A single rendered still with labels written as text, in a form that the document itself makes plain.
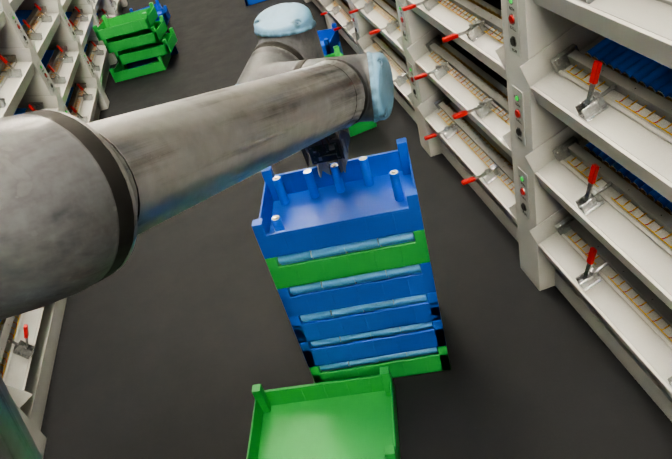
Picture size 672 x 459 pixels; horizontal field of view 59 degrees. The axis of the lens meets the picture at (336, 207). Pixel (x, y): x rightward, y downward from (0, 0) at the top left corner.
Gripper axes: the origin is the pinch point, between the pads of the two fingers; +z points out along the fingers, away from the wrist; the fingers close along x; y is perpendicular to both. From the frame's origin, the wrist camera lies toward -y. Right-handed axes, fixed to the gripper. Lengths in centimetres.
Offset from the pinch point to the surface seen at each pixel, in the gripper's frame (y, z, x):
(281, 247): 17.6, 0.1, -11.2
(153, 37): -199, 82, -106
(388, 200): 8.0, 4.3, 9.3
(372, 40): -124, 62, 10
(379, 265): 19.8, 8.4, 5.5
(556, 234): 6, 29, 43
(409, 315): 23.6, 22.5, 8.8
